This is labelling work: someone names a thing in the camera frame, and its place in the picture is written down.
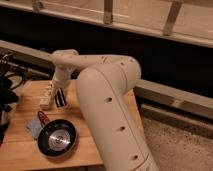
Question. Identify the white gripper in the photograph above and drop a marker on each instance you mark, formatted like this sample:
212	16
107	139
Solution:
61	79

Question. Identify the black white striped eraser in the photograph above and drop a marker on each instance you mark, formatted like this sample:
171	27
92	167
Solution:
60	99

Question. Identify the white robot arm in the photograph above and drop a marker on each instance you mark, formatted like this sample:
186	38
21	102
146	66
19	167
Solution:
100	89

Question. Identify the white tube bottle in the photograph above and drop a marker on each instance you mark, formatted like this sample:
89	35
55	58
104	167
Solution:
45	104

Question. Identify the blue cloth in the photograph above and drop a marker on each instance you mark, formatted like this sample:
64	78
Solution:
35	127

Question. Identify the black frying pan red handle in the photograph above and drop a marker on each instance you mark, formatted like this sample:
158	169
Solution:
57	137

